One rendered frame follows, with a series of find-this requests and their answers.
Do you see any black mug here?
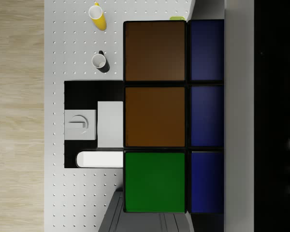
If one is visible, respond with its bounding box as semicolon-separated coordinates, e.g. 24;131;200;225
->
91;50;110;73

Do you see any yellow mug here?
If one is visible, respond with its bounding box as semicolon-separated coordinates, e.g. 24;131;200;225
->
88;1;107;31

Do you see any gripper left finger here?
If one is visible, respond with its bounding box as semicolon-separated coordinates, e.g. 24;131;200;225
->
98;190;225;232

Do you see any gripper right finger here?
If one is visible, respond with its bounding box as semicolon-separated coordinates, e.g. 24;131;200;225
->
188;0;225;21

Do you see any puzzle cube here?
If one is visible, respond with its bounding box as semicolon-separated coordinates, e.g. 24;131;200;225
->
122;19;225;215

